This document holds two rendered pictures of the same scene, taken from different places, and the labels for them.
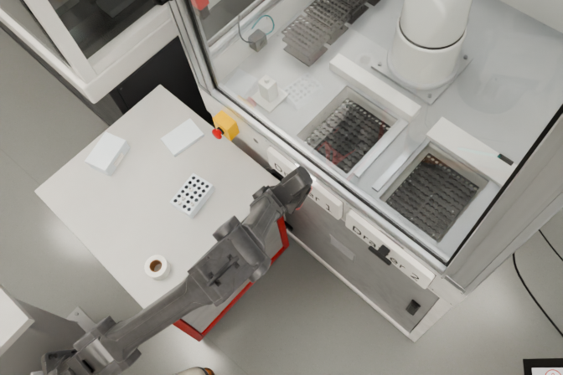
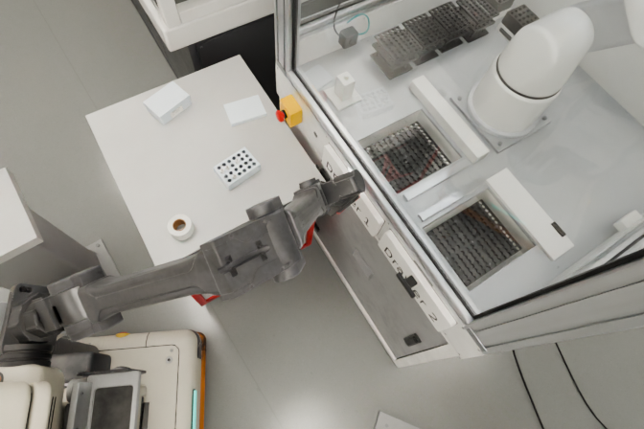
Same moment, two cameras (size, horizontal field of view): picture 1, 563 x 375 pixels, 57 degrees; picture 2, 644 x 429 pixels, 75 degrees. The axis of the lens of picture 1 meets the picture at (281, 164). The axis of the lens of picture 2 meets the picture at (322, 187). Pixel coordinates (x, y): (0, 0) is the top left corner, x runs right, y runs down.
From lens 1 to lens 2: 0.32 m
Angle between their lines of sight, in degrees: 2
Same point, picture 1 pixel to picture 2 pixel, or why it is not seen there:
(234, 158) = (287, 146)
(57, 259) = (96, 191)
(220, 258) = (246, 241)
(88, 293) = (114, 230)
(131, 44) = (223, 5)
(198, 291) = (206, 275)
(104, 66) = (191, 16)
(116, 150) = (177, 101)
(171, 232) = (205, 196)
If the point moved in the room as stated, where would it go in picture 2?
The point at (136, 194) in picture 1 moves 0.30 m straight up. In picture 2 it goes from (182, 150) to (157, 93)
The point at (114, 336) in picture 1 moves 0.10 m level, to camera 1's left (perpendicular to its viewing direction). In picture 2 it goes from (94, 292) to (29, 284)
